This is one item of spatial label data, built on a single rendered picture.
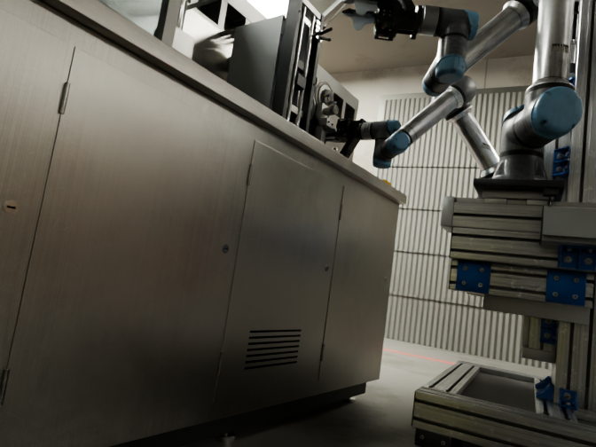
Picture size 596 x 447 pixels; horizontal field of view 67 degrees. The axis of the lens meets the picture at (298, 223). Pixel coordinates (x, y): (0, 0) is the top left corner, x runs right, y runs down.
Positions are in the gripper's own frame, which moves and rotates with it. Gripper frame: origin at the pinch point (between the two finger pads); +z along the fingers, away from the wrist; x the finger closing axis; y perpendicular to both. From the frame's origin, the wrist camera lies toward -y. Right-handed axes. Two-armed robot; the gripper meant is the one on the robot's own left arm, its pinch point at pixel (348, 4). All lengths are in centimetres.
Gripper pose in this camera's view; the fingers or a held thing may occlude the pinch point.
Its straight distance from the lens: 139.4
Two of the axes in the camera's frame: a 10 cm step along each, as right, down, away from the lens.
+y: -1.4, 9.6, -2.5
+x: 0.0, 2.5, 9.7
